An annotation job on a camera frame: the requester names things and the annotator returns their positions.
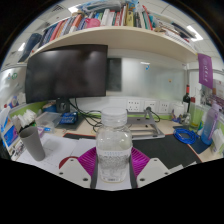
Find purple hanging banner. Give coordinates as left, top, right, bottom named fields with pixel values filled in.
left=197, top=53, right=214, bottom=90

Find white paper sheets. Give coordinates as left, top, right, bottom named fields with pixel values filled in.
left=16, top=133, right=98, bottom=174

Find silver metal laptop stand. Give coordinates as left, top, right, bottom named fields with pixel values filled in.
left=126, top=107, right=166, bottom=141

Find white wall power outlet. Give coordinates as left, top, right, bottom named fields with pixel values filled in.
left=143, top=99, right=158, bottom=113
left=158, top=100, right=172, bottom=114
left=126, top=99, right=142, bottom=113

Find clear plastic water bottle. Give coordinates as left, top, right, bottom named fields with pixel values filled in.
left=95, top=107, right=134, bottom=184

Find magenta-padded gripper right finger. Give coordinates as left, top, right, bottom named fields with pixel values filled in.
left=129, top=146, right=173, bottom=189

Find pile of white tissues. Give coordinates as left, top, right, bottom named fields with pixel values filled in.
left=13, top=109, right=38, bottom=129

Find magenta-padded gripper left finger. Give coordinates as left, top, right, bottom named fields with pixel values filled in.
left=57, top=146, right=100, bottom=190

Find coiled blue cable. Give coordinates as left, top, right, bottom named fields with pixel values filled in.
left=173, top=127, right=200, bottom=145

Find flat round red coaster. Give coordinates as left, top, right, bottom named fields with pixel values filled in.
left=58, top=155, right=80, bottom=170

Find dark wine bottle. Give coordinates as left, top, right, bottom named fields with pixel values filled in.
left=182, top=84, right=192, bottom=114

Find black computer monitor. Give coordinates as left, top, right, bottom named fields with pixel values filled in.
left=24, top=44, right=109, bottom=114

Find blue purple drink bottle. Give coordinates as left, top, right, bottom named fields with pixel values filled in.
left=200, top=103, right=222, bottom=146

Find blue tissue box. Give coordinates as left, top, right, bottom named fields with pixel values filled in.
left=1, top=124, right=20, bottom=150

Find white jar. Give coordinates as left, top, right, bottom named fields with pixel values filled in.
left=173, top=101, right=185, bottom=118

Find blue snack pack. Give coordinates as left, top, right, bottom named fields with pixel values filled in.
left=59, top=111, right=79, bottom=126

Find clear plastic box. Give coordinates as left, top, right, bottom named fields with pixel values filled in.
left=35, top=111, right=63, bottom=134

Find black desk mat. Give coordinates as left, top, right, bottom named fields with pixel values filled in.
left=63, top=133, right=203, bottom=166

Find grey paper cup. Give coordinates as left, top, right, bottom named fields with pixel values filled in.
left=18, top=125, right=46, bottom=162

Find black cables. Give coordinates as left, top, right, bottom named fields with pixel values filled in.
left=69, top=98, right=103, bottom=133

